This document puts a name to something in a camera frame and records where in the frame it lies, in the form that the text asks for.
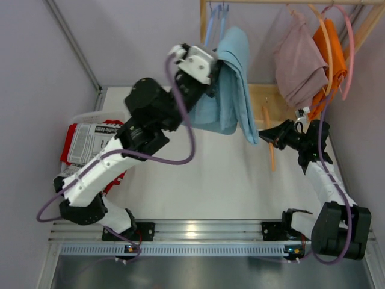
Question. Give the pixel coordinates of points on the aluminium corner post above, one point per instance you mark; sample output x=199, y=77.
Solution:
x=58, y=17

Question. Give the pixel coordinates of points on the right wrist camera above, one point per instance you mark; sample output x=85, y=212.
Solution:
x=301, y=114

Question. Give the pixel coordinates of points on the white plastic basket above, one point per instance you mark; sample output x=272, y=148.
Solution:
x=87, y=135

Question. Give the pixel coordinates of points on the pink hanger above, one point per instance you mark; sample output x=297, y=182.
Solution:
x=350, y=57

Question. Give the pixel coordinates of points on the red trousers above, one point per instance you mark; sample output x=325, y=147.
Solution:
x=67, y=144

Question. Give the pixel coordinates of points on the light blue plastic hanger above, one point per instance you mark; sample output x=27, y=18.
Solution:
x=214, y=12

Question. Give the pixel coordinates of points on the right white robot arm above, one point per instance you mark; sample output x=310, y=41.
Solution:
x=341, y=228

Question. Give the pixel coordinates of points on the orange trousers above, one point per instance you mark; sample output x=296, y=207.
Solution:
x=338, y=64

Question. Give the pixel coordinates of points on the wooden clothes rack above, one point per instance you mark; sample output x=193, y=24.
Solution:
x=278, y=111

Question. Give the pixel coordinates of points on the orange hanger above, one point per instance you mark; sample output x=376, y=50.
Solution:
x=326, y=45
x=267, y=123

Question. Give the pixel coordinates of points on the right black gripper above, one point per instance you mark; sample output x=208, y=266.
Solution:
x=284, y=136

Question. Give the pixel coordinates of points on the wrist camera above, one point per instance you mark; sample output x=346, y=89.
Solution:
x=301, y=114
x=196, y=60

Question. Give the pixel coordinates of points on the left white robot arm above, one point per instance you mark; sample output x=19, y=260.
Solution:
x=154, y=111

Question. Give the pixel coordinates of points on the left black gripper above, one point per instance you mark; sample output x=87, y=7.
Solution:
x=215, y=78

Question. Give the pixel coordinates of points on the slotted cable duct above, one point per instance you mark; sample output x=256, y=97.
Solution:
x=152, y=249

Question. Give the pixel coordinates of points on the aluminium mounting rail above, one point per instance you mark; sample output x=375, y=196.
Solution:
x=181, y=231

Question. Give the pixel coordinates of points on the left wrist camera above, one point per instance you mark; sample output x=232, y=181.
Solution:
x=196, y=60

